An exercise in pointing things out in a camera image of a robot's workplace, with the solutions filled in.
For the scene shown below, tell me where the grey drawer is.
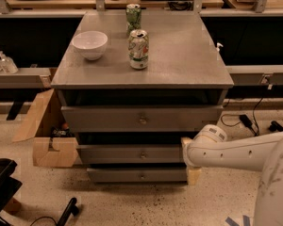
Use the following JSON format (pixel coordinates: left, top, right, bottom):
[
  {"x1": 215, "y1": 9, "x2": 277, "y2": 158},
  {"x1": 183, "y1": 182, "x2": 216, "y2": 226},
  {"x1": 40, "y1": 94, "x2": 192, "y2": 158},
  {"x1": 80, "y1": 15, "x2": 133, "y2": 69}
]
[
  {"x1": 77, "y1": 144, "x2": 183, "y2": 164},
  {"x1": 61, "y1": 105, "x2": 223, "y2": 133},
  {"x1": 87, "y1": 168, "x2": 187, "y2": 183}
]

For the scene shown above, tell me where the grey top drawer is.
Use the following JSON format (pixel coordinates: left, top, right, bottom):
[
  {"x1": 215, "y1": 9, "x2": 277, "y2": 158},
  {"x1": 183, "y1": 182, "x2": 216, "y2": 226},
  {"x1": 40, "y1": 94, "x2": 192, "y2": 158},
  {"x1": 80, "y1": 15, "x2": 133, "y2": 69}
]
[{"x1": 61, "y1": 105, "x2": 223, "y2": 133}]

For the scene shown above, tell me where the clear sanitizer bottle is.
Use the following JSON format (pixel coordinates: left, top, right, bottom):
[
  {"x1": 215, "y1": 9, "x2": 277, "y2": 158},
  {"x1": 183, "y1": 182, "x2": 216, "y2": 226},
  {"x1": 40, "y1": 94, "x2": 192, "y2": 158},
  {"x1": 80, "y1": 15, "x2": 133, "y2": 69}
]
[{"x1": 0, "y1": 51, "x2": 18, "y2": 74}]

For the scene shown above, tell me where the white green soda can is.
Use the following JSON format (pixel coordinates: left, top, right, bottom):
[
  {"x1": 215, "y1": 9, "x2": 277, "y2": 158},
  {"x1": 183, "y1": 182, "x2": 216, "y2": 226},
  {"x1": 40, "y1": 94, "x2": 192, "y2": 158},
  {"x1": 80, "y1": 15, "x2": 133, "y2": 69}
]
[{"x1": 128, "y1": 29, "x2": 149, "y2": 70}]

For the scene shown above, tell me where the open cardboard box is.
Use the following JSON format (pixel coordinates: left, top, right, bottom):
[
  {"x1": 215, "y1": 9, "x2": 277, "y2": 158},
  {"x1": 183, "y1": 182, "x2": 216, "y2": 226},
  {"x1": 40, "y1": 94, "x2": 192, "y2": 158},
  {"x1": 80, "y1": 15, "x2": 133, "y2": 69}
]
[{"x1": 12, "y1": 89, "x2": 78, "y2": 168}]

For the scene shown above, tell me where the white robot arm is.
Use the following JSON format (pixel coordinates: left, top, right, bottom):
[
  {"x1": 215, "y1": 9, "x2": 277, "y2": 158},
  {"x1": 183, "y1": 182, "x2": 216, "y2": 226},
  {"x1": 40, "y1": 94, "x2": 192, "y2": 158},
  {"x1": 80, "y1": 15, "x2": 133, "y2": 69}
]
[{"x1": 182, "y1": 124, "x2": 283, "y2": 226}]

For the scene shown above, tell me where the grey drawer cabinet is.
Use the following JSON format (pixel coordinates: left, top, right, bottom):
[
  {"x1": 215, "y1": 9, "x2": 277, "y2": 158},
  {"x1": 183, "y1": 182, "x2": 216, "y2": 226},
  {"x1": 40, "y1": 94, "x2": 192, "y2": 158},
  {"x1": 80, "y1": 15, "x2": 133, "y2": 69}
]
[{"x1": 52, "y1": 10, "x2": 233, "y2": 169}]

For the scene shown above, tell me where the black power adapter cable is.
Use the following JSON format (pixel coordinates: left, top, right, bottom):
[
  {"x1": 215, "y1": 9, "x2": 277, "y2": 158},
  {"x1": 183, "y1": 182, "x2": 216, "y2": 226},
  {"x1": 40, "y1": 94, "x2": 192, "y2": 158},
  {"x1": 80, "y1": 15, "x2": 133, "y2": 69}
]
[{"x1": 220, "y1": 94, "x2": 283, "y2": 137}]

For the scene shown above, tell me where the white pump dispenser top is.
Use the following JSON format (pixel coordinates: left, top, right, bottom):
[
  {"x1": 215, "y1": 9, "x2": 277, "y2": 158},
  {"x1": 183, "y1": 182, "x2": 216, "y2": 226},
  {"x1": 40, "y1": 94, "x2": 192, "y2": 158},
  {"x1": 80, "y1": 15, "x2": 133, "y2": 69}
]
[{"x1": 216, "y1": 42, "x2": 224, "y2": 52}]

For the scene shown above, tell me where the grey metal shelf rail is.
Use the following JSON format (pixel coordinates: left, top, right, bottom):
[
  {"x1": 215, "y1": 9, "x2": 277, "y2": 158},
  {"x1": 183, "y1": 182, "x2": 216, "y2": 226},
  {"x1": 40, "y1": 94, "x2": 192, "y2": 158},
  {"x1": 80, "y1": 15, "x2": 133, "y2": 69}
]
[{"x1": 0, "y1": 68, "x2": 51, "y2": 89}]

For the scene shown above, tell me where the white ceramic bowl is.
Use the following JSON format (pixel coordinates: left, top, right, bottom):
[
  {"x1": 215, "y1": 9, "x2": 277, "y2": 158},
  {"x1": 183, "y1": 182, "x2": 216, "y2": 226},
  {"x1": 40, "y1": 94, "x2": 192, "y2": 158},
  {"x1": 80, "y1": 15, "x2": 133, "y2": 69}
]
[{"x1": 72, "y1": 31, "x2": 108, "y2": 60}]

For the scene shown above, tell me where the grey bottom drawer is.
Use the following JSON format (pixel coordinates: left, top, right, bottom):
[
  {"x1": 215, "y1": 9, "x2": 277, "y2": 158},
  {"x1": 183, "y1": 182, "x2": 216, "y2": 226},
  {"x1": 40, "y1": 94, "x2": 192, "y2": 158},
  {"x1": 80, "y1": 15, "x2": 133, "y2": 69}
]
[{"x1": 87, "y1": 168, "x2": 187, "y2": 183}]

